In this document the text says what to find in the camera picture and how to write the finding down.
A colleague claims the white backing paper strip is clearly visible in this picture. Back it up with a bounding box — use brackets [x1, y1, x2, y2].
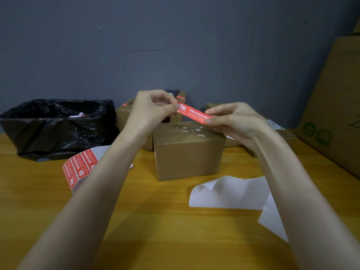
[189, 175, 289, 243]

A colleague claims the white barcode label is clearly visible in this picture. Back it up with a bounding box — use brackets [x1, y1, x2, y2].
[266, 119, 285, 130]

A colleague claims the person's left hand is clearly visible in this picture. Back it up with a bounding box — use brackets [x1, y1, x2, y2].
[122, 90, 181, 141]

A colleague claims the person's right hand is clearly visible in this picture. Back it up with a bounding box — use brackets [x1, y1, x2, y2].
[204, 102, 278, 151]

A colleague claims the box with black tape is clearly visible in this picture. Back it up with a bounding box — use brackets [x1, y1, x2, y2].
[142, 90, 187, 152]

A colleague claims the person's left forearm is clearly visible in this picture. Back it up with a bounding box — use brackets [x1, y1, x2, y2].
[16, 129, 147, 270]

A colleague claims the small brown cardboard box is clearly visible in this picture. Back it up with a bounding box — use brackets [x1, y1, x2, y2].
[153, 121, 227, 182]
[204, 102, 242, 147]
[115, 98, 135, 132]

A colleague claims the person's right forearm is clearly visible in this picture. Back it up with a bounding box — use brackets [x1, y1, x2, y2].
[253, 135, 360, 270]

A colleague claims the black plastic trash bag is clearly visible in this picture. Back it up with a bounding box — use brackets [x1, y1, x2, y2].
[0, 99, 119, 162]

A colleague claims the long brown cardboard box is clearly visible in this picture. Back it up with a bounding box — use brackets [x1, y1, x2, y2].
[244, 119, 297, 158]

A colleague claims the red sticker label strip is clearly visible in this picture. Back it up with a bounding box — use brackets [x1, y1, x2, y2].
[62, 145, 134, 194]

